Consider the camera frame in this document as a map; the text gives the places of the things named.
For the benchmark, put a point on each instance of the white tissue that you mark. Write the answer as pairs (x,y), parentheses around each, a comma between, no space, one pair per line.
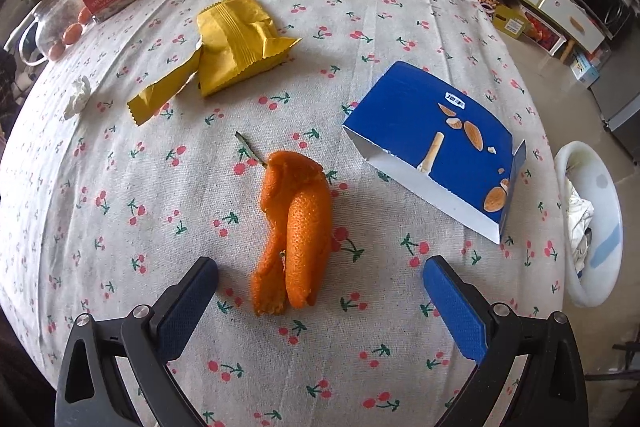
(80,93)

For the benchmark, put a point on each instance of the orange peel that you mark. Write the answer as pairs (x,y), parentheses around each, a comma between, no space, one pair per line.
(297,203)

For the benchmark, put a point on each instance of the blue almond snack box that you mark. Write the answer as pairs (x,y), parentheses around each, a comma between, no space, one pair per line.
(441,145)

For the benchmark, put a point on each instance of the white polka dot trash bin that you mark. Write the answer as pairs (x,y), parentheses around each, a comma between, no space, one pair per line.
(581,164)

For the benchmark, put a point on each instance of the white paper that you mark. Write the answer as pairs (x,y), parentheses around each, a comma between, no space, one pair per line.
(579,213)

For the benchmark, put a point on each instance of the yellow foil snack wrapper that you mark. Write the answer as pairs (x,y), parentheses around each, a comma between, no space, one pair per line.
(238,40)

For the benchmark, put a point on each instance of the orange tangerine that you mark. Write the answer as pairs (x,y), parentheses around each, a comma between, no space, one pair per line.
(84,16)
(72,34)
(56,51)

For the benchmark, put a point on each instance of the cherry print tablecloth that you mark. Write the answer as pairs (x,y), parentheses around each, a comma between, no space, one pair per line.
(321,152)

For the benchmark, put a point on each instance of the glass teapot wooden lid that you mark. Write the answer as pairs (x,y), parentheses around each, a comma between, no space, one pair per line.
(51,18)

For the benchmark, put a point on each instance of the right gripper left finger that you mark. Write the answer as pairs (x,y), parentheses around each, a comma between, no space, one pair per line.
(180,308)

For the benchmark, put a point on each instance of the yellow cardboard snack box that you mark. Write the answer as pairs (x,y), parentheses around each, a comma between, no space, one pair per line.
(510,20)

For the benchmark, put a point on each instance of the red gift box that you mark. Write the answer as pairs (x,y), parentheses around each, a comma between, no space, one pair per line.
(541,32)

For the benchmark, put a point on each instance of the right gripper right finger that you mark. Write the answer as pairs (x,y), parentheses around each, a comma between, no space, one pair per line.
(460,305)

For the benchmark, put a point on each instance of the grey refrigerator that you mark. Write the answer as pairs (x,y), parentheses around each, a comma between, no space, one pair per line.
(617,95)

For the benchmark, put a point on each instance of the blue white small box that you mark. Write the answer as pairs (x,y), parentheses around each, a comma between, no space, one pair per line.
(584,72)

